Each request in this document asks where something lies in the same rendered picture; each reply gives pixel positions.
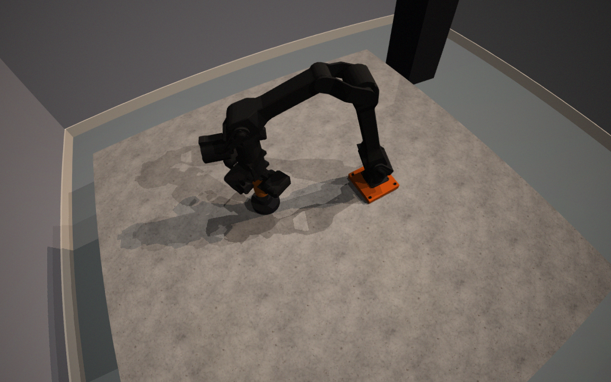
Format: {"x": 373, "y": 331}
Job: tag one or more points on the orange knob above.
{"x": 258, "y": 192}

